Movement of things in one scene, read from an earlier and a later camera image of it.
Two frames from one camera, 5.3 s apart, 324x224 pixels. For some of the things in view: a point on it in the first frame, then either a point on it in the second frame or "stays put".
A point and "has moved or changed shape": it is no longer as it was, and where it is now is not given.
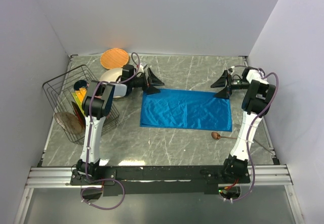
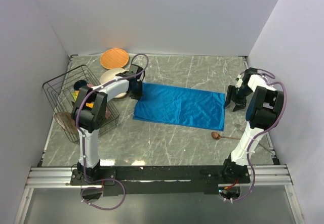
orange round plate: [114, 58] stays put
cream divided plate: [111, 75] stays put
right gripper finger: [223, 93] -> [238, 106]
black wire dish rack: [66, 93] stays put
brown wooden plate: [69, 122] stays put
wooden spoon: [216, 136] stays put
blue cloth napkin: [186, 109] has moved or changed shape
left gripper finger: [154, 80] -> [136, 94]
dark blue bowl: [79, 84] stays put
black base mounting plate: [152, 180] stays put
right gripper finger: [221, 81] -> [231, 91]
